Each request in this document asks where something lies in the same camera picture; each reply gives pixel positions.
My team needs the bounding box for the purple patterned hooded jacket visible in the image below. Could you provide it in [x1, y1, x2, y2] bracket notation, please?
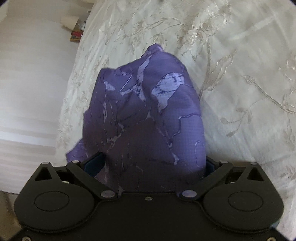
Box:
[66, 44, 206, 192]

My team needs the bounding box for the white embroidered bedspread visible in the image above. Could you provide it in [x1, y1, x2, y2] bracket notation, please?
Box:
[56, 1, 295, 238]

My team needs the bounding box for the red picture frame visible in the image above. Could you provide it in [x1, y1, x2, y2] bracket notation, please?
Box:
[69, 30, 83, 43]

